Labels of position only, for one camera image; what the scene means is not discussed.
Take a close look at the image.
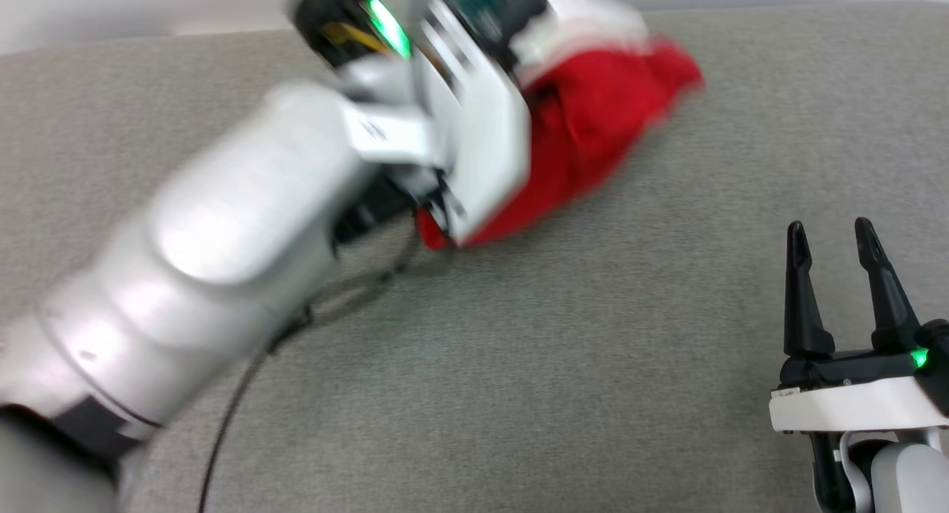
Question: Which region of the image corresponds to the grey fabric sofa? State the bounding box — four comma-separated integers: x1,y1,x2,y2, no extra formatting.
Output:
0,1,949,513

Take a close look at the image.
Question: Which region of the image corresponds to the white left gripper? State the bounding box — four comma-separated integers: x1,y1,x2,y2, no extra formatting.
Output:
410,0,532,247

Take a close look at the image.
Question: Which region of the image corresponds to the red white basketball jersey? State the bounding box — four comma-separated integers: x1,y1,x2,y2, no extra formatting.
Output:
417,0,705,251

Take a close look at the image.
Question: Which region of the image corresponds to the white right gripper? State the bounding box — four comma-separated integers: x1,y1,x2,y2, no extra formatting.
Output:
769,216,949,434

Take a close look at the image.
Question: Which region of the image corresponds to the thin black cable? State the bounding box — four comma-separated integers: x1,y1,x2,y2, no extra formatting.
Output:
196,216,422,513

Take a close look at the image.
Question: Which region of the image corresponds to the white paper label tag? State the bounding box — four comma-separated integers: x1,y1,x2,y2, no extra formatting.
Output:
343,98,446,165

